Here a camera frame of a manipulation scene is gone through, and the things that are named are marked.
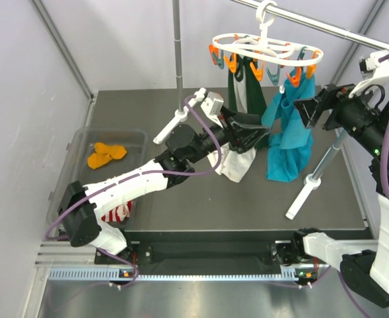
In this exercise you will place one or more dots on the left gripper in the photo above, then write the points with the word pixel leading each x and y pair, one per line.
pixel 246 136

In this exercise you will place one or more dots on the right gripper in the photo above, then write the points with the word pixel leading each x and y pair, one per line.
pixel 338 95

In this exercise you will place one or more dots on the white clip hanger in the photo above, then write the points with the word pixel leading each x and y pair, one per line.
pixel 268 55

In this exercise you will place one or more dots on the orange sock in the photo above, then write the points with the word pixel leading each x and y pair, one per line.
pixel 115 151
pixel 97 160

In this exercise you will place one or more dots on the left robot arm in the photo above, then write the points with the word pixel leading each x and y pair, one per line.
pixel 84 208

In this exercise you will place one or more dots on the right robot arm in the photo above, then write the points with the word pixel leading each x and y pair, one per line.
pixel 365 272

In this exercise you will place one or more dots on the green white sock pair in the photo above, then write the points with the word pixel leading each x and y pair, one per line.
pixel 245 96

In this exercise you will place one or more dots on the blue sock pair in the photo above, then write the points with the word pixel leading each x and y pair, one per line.
pixel 289 150

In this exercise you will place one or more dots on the metal clothes rack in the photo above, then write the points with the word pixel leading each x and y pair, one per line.
pixel 348 109

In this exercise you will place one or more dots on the red white striped sock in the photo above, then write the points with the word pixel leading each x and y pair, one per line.
pixel 118 214

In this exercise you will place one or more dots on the clear plastic bin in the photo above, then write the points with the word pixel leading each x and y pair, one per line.
pixel 75 167

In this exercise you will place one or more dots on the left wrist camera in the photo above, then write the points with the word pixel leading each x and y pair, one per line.
pixel 211 106

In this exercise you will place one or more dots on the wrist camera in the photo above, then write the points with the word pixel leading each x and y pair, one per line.
pixel 374 70
pixel 211 106

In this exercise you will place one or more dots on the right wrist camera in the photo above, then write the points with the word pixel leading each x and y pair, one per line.
pixel 374 70

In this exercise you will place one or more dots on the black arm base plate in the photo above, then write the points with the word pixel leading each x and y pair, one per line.
pixel 147 253

